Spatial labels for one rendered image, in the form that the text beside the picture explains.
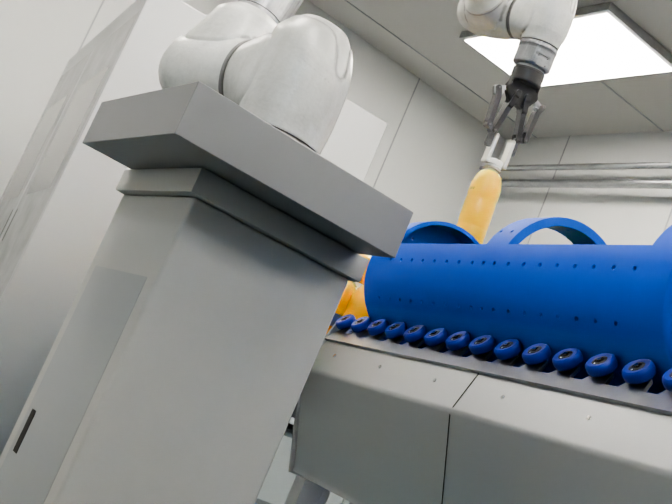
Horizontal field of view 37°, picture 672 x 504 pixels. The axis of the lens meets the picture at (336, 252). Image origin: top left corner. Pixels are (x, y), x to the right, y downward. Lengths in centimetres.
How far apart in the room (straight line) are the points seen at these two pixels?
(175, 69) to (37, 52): 452
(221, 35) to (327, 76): 24
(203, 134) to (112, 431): 43
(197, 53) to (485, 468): 84
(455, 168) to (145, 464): 640
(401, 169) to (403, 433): 572
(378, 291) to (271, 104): 58
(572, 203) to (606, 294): 569
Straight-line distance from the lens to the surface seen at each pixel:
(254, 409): 151
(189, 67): 177
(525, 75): 231
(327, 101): 162
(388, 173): 733
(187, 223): 143
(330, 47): 164
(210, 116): 133
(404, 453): 175
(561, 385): 148
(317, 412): 207
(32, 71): 627
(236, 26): 178
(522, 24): 235
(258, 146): 135
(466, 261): 177
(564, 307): 152
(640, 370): 138
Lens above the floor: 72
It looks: 10 degrees up
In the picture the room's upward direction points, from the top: 23 degrees clockwise
